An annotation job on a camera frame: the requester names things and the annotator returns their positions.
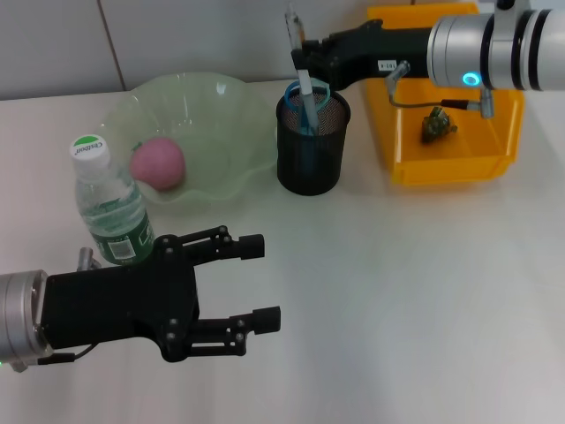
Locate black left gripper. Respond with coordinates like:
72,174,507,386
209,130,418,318
41,235,200,363

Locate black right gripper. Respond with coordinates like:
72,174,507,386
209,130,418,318
290,19,434,93

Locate grey ballpoint pen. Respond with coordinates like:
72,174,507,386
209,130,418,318
284,3,320,136

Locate blue scissors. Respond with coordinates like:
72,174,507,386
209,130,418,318
282,78,333,178

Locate clear green-label water bottle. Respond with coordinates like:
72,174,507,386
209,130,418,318
68,133,160,267

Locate pink peach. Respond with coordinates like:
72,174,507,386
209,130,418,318
128,136,187,193

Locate green plastic wrapper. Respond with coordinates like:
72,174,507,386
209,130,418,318
418,104,460,145

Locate black mesh pen cup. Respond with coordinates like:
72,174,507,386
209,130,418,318
275,86,353,197

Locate pale green glass fruit plate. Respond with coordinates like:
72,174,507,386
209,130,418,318
102,72,278,218

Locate yellow plastic bin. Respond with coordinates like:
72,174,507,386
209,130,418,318
365,2,527,187

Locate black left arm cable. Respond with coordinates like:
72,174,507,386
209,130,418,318
36,342,97,366

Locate grey right arm cable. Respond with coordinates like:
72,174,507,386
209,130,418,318
382,60,496,119

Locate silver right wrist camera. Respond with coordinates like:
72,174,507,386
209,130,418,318
493,0,531,18

